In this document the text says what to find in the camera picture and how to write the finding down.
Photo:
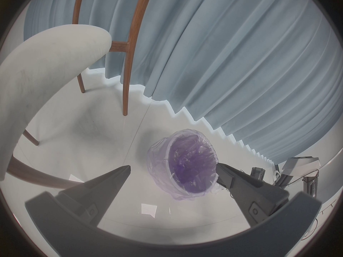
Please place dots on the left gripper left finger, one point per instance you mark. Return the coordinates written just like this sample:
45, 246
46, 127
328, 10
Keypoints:
101, 194

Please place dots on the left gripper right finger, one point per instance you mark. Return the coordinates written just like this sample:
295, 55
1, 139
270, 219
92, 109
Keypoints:
254, 197

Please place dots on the purple plastic bag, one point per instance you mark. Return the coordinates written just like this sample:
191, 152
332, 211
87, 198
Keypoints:
193, 167

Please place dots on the white cushioned wooden chair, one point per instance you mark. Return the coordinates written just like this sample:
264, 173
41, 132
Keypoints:
40, 76

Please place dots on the white trash bin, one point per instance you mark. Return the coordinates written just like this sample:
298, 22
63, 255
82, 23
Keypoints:
171, 185

